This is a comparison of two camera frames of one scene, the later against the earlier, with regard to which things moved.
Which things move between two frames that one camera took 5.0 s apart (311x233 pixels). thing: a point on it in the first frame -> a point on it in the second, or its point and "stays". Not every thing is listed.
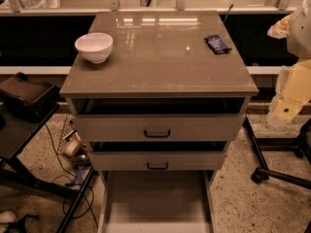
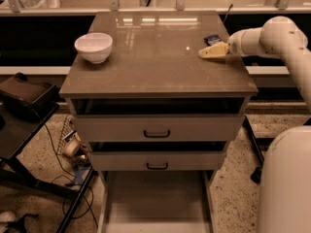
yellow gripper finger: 293,90 -> 219,49
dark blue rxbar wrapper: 216,44 stays
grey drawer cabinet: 157,116 stays
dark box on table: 28,99 stays
